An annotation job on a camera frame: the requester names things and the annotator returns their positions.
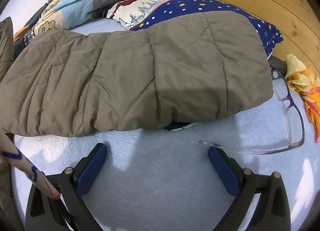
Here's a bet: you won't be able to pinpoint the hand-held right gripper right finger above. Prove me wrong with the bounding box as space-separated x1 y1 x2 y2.
208 147 292 231

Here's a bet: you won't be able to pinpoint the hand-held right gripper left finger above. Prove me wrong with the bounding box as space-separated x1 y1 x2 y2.
25 143 108 231

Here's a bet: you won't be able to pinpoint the olive puffer jacket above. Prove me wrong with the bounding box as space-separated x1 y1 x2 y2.
0 11 274 230

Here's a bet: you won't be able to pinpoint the light blue bed sheet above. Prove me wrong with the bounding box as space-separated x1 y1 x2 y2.
0 16 320 231

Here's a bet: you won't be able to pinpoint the yellow orange scarf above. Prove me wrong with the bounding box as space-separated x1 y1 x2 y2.
285 54 320 144

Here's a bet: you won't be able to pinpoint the blue star print pillow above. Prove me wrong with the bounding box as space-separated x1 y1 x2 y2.
106 0 284 61

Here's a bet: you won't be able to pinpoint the cartoon patterned blanket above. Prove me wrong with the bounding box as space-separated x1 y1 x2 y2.
14 0 178 44

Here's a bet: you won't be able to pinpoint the white wrapped cable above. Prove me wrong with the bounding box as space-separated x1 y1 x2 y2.
0 133 78 231

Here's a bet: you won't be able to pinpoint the purple clear frame eyeglasses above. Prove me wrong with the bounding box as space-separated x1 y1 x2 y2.
199 69 305 155

